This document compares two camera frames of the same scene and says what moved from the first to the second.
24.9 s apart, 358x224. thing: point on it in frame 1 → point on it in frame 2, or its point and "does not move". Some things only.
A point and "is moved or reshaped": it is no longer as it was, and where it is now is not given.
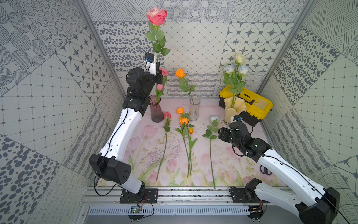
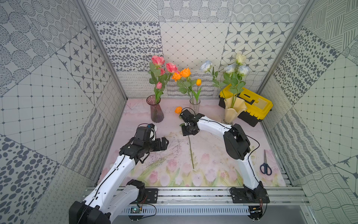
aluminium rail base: x=166 y=196 does not move
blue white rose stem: x=231 y=78 does not move
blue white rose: x=237 y=84 does not move
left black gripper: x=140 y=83 → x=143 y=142
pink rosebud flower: x=167 y=116 is moved or reshaped
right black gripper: x=223 y=133 → x=185 y=133
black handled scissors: x=265 y=171 does not move
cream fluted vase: x=240 y=106 does not move
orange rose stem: x=184 y=130 → x=186 y=73
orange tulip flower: x=191 y=143 → x=198 y=83
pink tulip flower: x=159 y=92 does not move
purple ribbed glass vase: x=156 y=114 does not move
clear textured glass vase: x=194 y=106 does not move
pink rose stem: x=157 y=17 → x=171 y=68
